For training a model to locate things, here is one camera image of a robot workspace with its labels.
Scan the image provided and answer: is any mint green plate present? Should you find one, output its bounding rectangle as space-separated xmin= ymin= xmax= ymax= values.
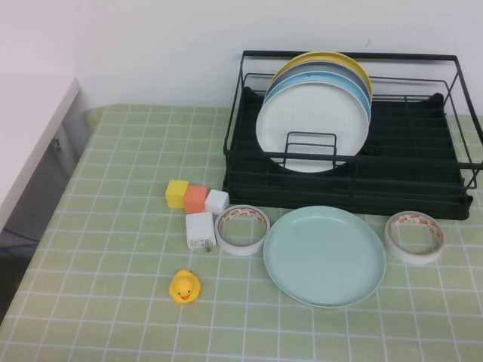
xmin=263 ymin=205 xmax=387 ymax=308

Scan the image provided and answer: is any white plate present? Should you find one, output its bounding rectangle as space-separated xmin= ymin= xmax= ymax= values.
xmin=255 ymin=83 xmax=371 ymax=174

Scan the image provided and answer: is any grey plate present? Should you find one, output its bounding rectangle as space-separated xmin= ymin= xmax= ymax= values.
xmin=268 ymin=60 xmax=373 ymax=106

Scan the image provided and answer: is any light blue plate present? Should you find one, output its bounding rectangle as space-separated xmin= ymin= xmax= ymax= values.
xmin=263 ymin=69 xmax=374 ymax=125

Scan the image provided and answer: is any yellow plate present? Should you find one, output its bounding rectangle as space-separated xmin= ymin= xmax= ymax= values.
xmin=271 ymin=51 xmax=375 ymax=103

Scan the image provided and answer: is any white cube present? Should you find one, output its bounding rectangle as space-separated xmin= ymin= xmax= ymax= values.
xmin=204 ymin=189 xmax=230 ymax=214

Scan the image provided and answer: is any orange cube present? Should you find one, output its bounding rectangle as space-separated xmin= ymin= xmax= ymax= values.
xmin=183 ymin=185 xmax=209 ymax=214

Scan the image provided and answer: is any white power adapter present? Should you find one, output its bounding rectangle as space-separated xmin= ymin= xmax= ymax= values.
xmin=184 ymin=211 xmax=217 ymax=253

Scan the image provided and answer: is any yellow cube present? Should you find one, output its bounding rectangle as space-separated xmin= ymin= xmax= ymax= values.
xmin=165 ymin=179 xmax=189 ymax=210

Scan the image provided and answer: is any white tape roll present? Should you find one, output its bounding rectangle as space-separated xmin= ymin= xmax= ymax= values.
xmin=214 ymin=204 xmax=272 ymax=257
xmin=384 ymin=210 xmax=448 ymax=265

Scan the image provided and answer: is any yellow rubber duck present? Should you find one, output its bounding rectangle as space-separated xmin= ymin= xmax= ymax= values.
xmin=168 ymin=269 xmax=201 ymax=304

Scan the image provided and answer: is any green checked tablecloth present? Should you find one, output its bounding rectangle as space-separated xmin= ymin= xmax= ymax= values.
xmin=0 ymin=103 xmax=483 ymax=362

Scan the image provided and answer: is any white side table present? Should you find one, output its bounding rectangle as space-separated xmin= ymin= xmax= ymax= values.
xmin=0 ymin=73 xmax=94 ymax=242

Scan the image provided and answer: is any black wire dish rack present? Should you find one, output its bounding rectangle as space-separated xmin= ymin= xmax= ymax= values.
xmin=221 ymin=50 xmax=483 ymax=201

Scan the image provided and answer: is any blue cable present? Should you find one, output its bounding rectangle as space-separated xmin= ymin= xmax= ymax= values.
xmin=0 ymin=228 xmax=38 ymax=253

